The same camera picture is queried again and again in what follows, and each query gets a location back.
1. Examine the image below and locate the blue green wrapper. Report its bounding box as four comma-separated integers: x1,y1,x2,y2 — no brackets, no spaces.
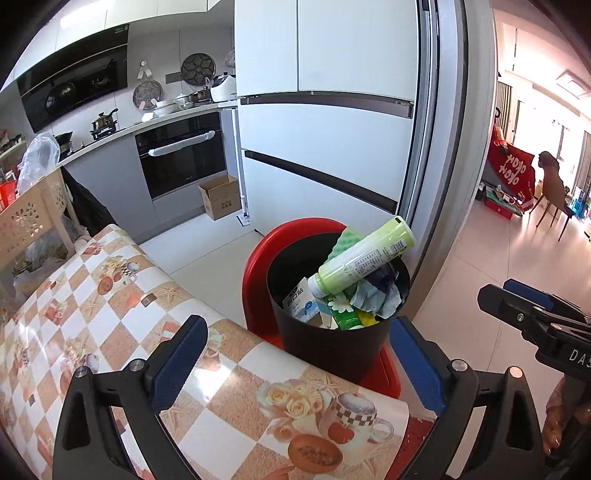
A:
349,264,403,319

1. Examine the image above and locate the green drink bottle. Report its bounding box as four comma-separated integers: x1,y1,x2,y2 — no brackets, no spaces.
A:
308,216,416,299

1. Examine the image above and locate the green daisy tube box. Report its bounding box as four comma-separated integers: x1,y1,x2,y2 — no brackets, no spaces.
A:
324,293,363,331

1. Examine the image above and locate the green wavy sponge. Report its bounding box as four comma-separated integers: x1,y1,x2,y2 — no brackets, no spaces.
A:
328,227,363,261

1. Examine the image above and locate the blue white bandage box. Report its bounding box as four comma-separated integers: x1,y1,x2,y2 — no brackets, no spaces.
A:
283,278,322,327

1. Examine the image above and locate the yellow foam fruit net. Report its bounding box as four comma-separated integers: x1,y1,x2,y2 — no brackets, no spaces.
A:
356,310,380,328

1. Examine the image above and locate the black trash bin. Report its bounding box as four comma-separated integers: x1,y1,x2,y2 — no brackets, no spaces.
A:
266,233,394,383

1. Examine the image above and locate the person right hand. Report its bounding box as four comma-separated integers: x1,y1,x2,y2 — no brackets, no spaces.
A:
542,378,565,456

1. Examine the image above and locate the brown dining chair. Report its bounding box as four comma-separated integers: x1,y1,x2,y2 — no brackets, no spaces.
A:
535,151,574,240

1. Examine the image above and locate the red banner decoration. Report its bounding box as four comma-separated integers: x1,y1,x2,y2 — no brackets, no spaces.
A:
487,125,536,211

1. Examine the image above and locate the red plastic stool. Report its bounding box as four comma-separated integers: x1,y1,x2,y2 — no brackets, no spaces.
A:
242,218,402,398

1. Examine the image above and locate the beige plastic storage rack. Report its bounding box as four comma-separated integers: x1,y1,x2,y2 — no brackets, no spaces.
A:
0,168,80,270

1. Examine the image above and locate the white refrigerator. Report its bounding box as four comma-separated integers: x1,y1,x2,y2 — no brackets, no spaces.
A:
235,1,496,317

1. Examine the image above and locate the red plastic basket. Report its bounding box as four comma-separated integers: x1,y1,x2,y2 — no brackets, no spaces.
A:
0,180,16,210

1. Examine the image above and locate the cardboard box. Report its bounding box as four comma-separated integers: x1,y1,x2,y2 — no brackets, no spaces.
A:
198,175,242,220

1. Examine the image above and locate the clear plastic bag on rack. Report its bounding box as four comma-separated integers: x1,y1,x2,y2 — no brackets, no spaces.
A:
16,132,60,196

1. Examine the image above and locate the black built-in oven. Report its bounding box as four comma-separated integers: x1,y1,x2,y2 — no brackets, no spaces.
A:
135,112,226,199

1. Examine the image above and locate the black cooking pot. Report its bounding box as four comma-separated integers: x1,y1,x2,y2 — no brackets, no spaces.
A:
90,108,118,141

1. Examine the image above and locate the black range hood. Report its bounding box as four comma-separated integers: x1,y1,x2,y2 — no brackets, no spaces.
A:
16,23,129,132

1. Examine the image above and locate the white rice cooker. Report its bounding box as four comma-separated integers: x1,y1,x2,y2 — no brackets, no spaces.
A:
208,72,236,103

